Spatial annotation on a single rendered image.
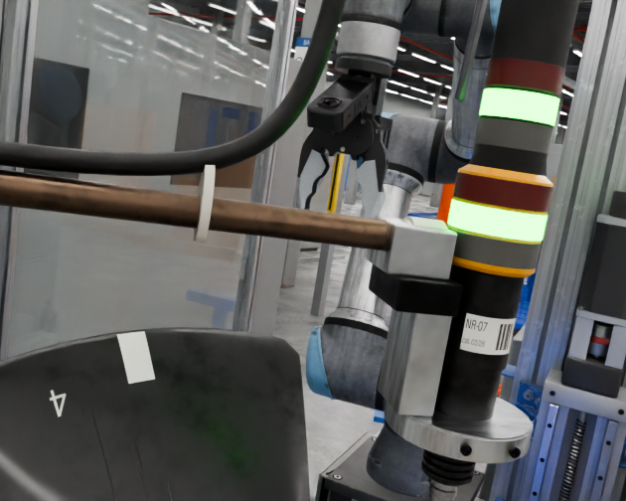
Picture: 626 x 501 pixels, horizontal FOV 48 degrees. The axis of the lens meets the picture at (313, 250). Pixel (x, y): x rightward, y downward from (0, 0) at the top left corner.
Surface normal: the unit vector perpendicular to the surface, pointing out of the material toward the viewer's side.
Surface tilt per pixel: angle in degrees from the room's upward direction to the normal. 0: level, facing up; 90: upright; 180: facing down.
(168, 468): 48
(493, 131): 90
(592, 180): 90
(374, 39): 89
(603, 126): 90
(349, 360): 64
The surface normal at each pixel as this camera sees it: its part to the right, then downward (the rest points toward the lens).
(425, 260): 0.23, 0.19
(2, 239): 0.92, 0.20
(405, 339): -0.96, -0.11
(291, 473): 0.45, -0.57
